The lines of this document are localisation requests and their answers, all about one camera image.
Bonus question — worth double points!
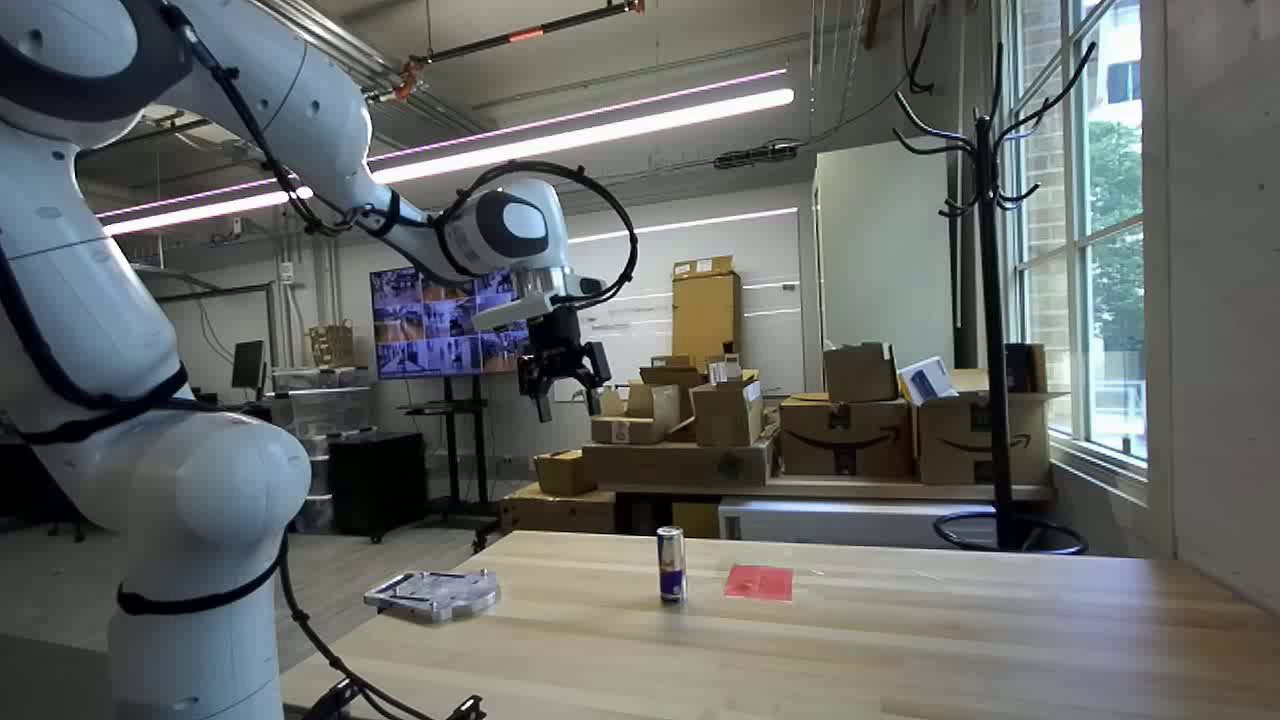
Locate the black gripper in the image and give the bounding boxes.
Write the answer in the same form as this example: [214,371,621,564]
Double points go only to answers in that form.
[517,299,621,423]

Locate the silver blue drink can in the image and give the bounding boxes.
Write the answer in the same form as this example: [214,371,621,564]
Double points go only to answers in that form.
[653,526,689,609]

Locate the low cardboard box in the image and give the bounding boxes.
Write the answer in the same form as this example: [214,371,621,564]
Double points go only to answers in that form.
[590,412,669,447]

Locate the open cardboard box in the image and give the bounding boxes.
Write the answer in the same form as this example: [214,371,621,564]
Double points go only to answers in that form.
[592,382,694,423]

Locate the cardboard box with flaps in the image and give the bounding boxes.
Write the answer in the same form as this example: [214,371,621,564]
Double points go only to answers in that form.
[636,352,712,391]

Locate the flat wide cardboard box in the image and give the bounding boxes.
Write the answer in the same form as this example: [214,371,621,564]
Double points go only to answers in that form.
[500,479,621,536]

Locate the long flat cardboard box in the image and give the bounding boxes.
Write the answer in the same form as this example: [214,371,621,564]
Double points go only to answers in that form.
[582,440,777,494]

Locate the tall upright cardboard box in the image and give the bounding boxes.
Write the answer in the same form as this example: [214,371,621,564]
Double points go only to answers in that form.
[669,251,746,371]

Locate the medium cardboard box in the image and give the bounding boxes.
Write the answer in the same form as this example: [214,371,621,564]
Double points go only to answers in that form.
[689,375,769,452]

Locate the black cabinet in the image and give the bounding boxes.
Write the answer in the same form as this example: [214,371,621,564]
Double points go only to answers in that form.
[326,430,434,542]

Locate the cardboard box on shelf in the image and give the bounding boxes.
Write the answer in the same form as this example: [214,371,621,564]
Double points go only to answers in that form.
[308,319,362,371]

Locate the clear plastic packet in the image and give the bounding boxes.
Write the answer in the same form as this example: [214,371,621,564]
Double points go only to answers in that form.
[362,564,503,629]

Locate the long ceiling light strip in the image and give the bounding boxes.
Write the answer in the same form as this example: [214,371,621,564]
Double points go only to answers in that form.
[96,86,800,241]

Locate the red plastic packet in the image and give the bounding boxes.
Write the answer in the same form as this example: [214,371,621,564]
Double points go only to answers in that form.
[722,559,800,604]

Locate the low wooden table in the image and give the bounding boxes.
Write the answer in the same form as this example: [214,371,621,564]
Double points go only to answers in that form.
[611,477,1055,542]

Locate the cardboard box with smile print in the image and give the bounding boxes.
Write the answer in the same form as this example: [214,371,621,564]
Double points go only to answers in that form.
[913,389,1055,489]
[777,398,919,484]

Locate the small plain cardboard box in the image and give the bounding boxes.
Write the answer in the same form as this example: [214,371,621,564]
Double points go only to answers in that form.
[822,339,899,408]

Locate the white bench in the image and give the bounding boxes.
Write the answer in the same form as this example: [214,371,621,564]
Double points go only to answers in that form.
[715,498,1015,553]

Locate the small computer monitor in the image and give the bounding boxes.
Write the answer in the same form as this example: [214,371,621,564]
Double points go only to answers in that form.
[227,337,272,400]

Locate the white partition panel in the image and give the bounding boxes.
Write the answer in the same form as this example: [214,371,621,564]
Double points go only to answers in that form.
[813,137,965,400]

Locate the ceiling sprinkler pipe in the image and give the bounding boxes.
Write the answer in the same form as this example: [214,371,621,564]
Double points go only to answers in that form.
[372,0,653,110]

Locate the white and blue box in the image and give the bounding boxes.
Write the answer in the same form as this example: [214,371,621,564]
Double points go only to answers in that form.
[896,357,959,408]

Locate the black coat rack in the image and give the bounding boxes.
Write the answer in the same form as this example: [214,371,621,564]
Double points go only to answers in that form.
[888,36,1106,555]

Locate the dark box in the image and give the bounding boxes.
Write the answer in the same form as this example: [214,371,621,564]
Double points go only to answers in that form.
[1004,339,1051,398]

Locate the large window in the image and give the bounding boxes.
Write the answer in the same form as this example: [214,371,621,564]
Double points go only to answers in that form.
[996,0,1152,472]

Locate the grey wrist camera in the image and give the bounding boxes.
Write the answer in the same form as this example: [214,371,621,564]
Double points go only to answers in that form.
[468,292,560,337]

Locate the wall TV screen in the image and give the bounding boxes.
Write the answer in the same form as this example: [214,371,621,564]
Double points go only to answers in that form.
[367,264,537,383]

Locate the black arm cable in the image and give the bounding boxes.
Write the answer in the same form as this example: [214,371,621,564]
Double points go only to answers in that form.
[158,0,644,319]

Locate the black base cable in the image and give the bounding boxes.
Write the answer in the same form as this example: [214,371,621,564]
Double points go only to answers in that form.
[272,532,434,720]

